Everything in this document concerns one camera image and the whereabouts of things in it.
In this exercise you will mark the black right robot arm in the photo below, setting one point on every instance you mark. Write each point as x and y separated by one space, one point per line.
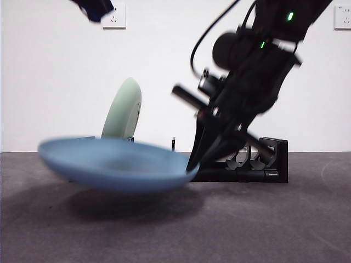
274 22

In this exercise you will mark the green round plate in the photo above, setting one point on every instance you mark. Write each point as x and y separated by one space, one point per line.
123 109

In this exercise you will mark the blue round plate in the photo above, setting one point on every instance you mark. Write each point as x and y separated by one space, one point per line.
118 167

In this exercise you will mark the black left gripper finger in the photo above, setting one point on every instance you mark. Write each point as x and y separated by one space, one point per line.
94 9

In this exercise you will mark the white wall socket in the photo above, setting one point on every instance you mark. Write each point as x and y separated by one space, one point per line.
118 24
342 22

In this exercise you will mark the black plastic plate rack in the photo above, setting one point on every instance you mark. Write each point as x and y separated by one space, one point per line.
282 164

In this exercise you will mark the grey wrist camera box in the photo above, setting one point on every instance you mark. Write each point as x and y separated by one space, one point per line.
212 82

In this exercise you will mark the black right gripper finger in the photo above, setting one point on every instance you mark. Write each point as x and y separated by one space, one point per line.
198 142
222 145

